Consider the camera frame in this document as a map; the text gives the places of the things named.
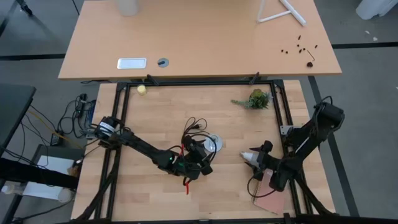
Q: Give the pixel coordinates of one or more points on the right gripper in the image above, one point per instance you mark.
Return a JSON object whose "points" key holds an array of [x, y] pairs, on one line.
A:
{"points": [[267, 161]]}

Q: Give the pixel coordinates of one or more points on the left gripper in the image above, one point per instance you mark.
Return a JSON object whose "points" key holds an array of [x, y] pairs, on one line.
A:
{"points": [[188, 166]]}

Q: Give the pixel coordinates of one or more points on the white lightbulb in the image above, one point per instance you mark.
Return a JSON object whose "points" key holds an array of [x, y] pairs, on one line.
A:
{"points": [[250, 157]]}

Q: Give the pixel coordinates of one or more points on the chrome lamp base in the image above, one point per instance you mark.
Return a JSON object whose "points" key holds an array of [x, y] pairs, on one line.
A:
{"points": [[216, 143]]}

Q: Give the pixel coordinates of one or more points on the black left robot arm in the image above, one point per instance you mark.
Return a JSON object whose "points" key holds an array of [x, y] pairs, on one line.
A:
{"points": [[140, 144]]}

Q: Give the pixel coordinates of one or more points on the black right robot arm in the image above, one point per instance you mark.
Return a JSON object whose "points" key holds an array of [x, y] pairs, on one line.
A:
{"points": [[311, 137]]}

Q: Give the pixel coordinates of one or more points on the pink spiral notebook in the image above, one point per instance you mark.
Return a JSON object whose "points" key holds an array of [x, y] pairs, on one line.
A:
{"points": [[270, 202]]}

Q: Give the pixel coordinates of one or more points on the potted succulent plant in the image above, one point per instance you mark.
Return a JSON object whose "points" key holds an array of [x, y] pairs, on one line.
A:
{"points": [[258, 100]]}

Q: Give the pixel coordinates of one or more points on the black allen key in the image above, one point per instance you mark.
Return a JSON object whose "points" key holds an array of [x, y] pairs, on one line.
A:
{"points": [[311, 55]]}

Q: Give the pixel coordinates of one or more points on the light wooden desk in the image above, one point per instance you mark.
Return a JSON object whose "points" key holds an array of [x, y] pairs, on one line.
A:
{"points": [[202, 37]]}

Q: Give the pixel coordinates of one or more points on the white sheet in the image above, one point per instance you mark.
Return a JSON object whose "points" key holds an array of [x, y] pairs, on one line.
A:
{"points": [[53, 163]]}

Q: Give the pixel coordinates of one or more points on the white cylindrical container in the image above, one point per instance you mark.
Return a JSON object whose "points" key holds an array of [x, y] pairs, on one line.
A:
{"points": [[127, 7]]}

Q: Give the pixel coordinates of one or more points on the black beam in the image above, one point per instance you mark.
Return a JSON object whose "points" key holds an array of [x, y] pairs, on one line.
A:
{"points": [[31, 174]]}

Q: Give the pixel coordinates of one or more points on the white bin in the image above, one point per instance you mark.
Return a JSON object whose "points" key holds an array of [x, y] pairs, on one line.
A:
{"points": [[373, 7]]}

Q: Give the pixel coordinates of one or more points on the black side desk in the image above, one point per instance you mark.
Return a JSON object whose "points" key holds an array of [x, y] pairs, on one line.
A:
{"points": [[12, 109]]}

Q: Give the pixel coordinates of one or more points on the black chair base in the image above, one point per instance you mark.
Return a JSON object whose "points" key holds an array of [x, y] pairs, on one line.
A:
{"points": [[25, 7]]}

